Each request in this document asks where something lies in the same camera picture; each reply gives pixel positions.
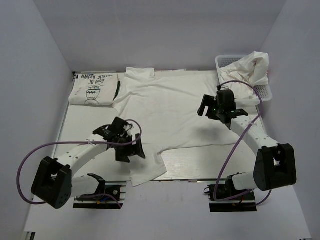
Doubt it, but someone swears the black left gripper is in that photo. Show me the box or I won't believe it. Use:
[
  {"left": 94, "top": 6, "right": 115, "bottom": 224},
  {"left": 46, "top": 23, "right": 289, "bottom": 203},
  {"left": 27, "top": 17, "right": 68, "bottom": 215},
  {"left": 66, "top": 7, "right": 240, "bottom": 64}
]
[{"left": 115, "top": 133, "right": 146, "bottom": 164}]

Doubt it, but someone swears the white cartoon print t-shirt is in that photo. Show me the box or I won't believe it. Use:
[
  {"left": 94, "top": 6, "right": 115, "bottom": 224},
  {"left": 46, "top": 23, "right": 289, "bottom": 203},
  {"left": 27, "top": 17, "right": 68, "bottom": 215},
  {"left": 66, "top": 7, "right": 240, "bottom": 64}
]
[{"left": 113, "top": 67, "right": 239, "bottom": 187}]

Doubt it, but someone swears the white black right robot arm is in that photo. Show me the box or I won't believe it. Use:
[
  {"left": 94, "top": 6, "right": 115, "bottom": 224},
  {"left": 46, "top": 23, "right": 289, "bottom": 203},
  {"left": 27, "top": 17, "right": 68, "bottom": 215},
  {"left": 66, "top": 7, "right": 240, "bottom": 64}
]
[{"left": 197, "top": 90, "right": 297, "bottom": 200}]

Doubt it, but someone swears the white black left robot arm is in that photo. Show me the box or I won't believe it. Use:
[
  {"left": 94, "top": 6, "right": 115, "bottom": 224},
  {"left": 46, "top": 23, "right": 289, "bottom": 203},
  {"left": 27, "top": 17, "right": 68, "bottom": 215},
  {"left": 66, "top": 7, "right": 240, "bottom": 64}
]
[{"left": 31, "top": 117, "right": 146, "bottom": 209}]

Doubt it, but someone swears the white perforated plastic basket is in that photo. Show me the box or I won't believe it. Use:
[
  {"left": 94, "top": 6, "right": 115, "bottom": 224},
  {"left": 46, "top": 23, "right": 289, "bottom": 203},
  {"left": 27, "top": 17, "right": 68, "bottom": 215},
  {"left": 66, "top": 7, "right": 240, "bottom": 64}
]
[{"left": 214, "top": 53, "right": 274, "bottom": 103}]

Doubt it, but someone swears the crumpled white t-shirt in basket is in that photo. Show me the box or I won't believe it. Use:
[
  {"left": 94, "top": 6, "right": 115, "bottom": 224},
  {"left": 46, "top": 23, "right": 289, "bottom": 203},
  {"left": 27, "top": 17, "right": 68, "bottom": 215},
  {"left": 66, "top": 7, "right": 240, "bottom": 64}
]
[{"left": 218, "top": 50, "right": 272, "bottom": 107}]

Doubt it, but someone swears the folded white Charlie Brown t-shirt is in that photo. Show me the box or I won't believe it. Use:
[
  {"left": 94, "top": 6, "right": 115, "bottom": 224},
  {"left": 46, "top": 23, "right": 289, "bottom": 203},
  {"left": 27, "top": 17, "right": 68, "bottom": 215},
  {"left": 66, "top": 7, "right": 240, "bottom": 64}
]
[{"left": 68, "top": 73, "right": 121, "bottom": 107}]

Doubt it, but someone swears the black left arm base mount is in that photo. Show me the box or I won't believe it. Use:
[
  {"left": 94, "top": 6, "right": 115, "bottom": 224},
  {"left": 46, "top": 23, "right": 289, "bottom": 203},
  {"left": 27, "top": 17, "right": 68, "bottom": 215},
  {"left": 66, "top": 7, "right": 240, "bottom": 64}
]
[{"left": 73, "top": 181, "right": 127, "bottom": 210}]

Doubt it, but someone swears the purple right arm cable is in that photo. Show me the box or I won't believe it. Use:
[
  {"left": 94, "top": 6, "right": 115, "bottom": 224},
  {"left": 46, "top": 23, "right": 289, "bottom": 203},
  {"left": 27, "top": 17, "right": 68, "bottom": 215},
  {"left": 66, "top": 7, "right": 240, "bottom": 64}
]
[{"left": 203, "top": 80, "right": 275, "bottom": 207}]

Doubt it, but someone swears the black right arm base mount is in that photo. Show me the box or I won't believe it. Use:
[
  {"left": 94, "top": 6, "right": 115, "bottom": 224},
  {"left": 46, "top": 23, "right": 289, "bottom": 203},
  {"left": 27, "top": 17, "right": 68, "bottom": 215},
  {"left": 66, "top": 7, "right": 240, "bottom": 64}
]
[{"left": 204, "top": 183, "right": 258, "bottom": 214}]

